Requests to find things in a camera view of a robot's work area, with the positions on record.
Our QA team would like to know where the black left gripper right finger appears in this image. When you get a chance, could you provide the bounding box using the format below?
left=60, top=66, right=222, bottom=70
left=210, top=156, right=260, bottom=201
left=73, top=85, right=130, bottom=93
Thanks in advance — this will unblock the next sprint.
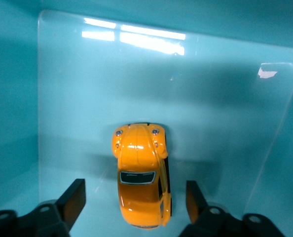
left=179, top=180, right=286, bottom=237

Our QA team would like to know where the teal plastic storage bin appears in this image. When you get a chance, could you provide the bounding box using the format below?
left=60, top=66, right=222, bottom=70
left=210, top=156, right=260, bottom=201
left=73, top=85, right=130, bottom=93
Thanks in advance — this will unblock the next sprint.
left=0, top=0, right=293, bottom=237

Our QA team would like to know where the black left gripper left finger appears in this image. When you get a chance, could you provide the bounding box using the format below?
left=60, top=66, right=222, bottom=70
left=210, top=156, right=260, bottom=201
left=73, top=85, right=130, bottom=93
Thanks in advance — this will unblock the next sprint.
left=0, top=178, right=86, bottom=237

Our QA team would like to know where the yellow beetle toy car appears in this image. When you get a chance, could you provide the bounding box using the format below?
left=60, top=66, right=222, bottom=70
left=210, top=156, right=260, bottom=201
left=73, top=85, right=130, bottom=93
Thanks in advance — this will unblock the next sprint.
left=111, top=122, right=173, bottom=230

